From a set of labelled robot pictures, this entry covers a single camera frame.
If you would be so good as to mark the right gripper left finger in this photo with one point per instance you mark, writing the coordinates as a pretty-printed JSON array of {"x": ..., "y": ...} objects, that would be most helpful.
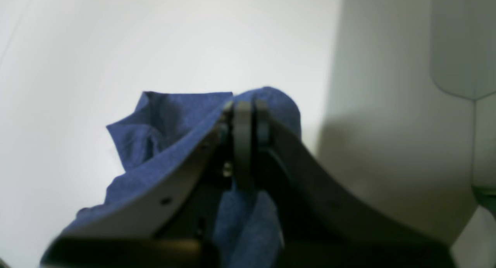
[{"x": 171, "y": 225}]

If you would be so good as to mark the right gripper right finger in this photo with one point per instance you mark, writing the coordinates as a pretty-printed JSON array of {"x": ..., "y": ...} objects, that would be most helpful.
[{"x": 324, "y": 225}]

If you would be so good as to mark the blue t-shirt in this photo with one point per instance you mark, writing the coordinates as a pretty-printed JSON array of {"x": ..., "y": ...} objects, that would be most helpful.
[{"x": 159, "y": 135}]

